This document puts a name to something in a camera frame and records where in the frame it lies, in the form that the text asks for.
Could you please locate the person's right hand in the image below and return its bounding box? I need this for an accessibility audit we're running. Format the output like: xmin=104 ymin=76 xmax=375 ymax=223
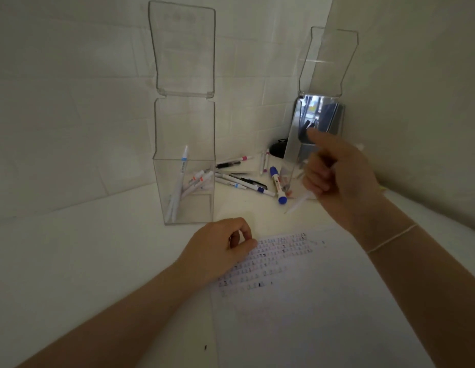
xmin=301 ymin=128 xmax=416 ymax=252

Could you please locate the person's left hand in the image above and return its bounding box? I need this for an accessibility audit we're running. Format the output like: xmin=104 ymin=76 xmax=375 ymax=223
xmin=175 ymin=217 xmax=258 ymax=291

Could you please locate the white pen light blue end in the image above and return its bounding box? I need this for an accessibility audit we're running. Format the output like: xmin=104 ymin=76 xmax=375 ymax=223
xmin=215 ymin=176 xmax=248 ymax=190

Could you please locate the thick white marker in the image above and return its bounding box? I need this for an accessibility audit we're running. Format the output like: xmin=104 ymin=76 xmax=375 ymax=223
xmin=269 ymin=166 xmax=288 ymax=205

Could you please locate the white pen orange clip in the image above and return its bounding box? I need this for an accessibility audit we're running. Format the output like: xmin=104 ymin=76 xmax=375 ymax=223
xmin=182 ymin=171 xmax=215 ymax=198

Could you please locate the white pen dark blue grip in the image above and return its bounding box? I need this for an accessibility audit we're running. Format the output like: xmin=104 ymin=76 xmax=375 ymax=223
xmin=216 ymin=172 xmax=277 ymax=198

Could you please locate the clear pen black grip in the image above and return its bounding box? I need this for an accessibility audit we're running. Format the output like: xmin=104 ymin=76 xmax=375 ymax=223
xmin=229 ymin=174 xmax=269 ymax=190

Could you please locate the pile of assorted pens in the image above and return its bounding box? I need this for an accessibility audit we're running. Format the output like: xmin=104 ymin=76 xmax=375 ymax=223
xmin=214 ymin=149 xmax=288 ymax=205

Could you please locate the white pen light blue band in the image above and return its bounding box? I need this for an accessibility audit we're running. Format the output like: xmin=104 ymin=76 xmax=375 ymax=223
xmin=171 ymin=145 xmax=189 ymax=223

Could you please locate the white paper sheet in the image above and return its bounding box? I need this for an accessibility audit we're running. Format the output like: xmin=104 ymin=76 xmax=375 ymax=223
xmin=210 ymin=225 xmax=437 ymax=368

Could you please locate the clear acrylic box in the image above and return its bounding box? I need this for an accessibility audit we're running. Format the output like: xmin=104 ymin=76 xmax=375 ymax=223
xmin=148 ymin=0 xmax=217 ymax=226
xmin=279 ymin=26 xmax=359 ymax=200

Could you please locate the person's right forearm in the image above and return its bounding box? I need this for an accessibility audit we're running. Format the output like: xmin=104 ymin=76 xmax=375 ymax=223
xmin=366 ymin=224 xmax=475 ymax=368

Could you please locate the person's left forearm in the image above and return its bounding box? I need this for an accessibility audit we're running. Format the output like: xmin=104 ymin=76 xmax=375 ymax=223
xmin=15 ymin=260 xmax=207 ymax=368

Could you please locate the thin wrist bracelet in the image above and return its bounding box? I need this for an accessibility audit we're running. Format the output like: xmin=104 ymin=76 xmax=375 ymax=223
xmin=366 ymin=224 xmax=419 ymax=254

